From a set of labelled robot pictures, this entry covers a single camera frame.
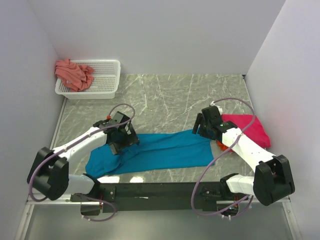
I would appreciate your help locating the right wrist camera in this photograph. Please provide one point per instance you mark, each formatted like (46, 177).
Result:
(213, 104)

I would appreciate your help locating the black base beam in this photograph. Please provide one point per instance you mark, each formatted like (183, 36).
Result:
(161, 196)

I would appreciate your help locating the blue t shirt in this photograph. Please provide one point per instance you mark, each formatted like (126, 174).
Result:
(156, 151)

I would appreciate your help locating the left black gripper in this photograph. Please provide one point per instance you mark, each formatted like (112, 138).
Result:
(131, 139)

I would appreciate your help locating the white plastic basket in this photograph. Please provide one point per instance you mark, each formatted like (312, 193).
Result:
(105, 83)

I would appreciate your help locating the orange folded t shirt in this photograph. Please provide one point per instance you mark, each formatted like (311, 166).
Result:
(221, 146)

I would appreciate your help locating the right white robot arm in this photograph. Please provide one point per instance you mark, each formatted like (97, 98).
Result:
(272, 179)

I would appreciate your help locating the salmon crumpled t shirt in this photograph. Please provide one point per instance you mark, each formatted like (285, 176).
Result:
(76, 77)

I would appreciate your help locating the pink folded t shirt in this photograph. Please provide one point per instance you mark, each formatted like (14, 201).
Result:
(255, 132)

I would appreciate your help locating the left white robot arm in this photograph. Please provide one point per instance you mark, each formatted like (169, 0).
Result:
(50, 171)

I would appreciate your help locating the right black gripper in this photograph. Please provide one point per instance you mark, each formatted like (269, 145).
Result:
(200, 120)

